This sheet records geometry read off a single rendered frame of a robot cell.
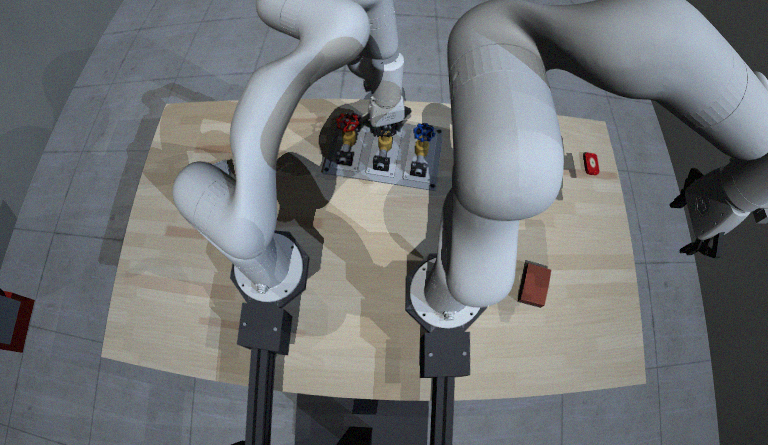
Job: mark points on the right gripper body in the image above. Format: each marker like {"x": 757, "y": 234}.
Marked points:
{"x": 707, "y": 201}

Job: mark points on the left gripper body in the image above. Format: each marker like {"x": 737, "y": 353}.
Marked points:
{"x": 380, "y": 115}

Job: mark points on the reddish-brown rectangular block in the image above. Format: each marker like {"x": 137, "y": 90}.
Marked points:
{"x": 534, "y": 286}

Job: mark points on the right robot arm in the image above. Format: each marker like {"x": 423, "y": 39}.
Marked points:
{"x": 508, "y": 151}

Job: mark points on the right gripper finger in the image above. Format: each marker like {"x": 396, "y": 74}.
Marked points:
{"x": 680, "y": 201}
{"x": 703, "y": 247}

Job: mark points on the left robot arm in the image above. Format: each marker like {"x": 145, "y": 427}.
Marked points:
{"x": 242, "y": 223}

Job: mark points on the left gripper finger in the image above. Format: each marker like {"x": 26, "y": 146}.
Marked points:
{"x": 364, "y": 121}
{"x": 407, "y": 112}

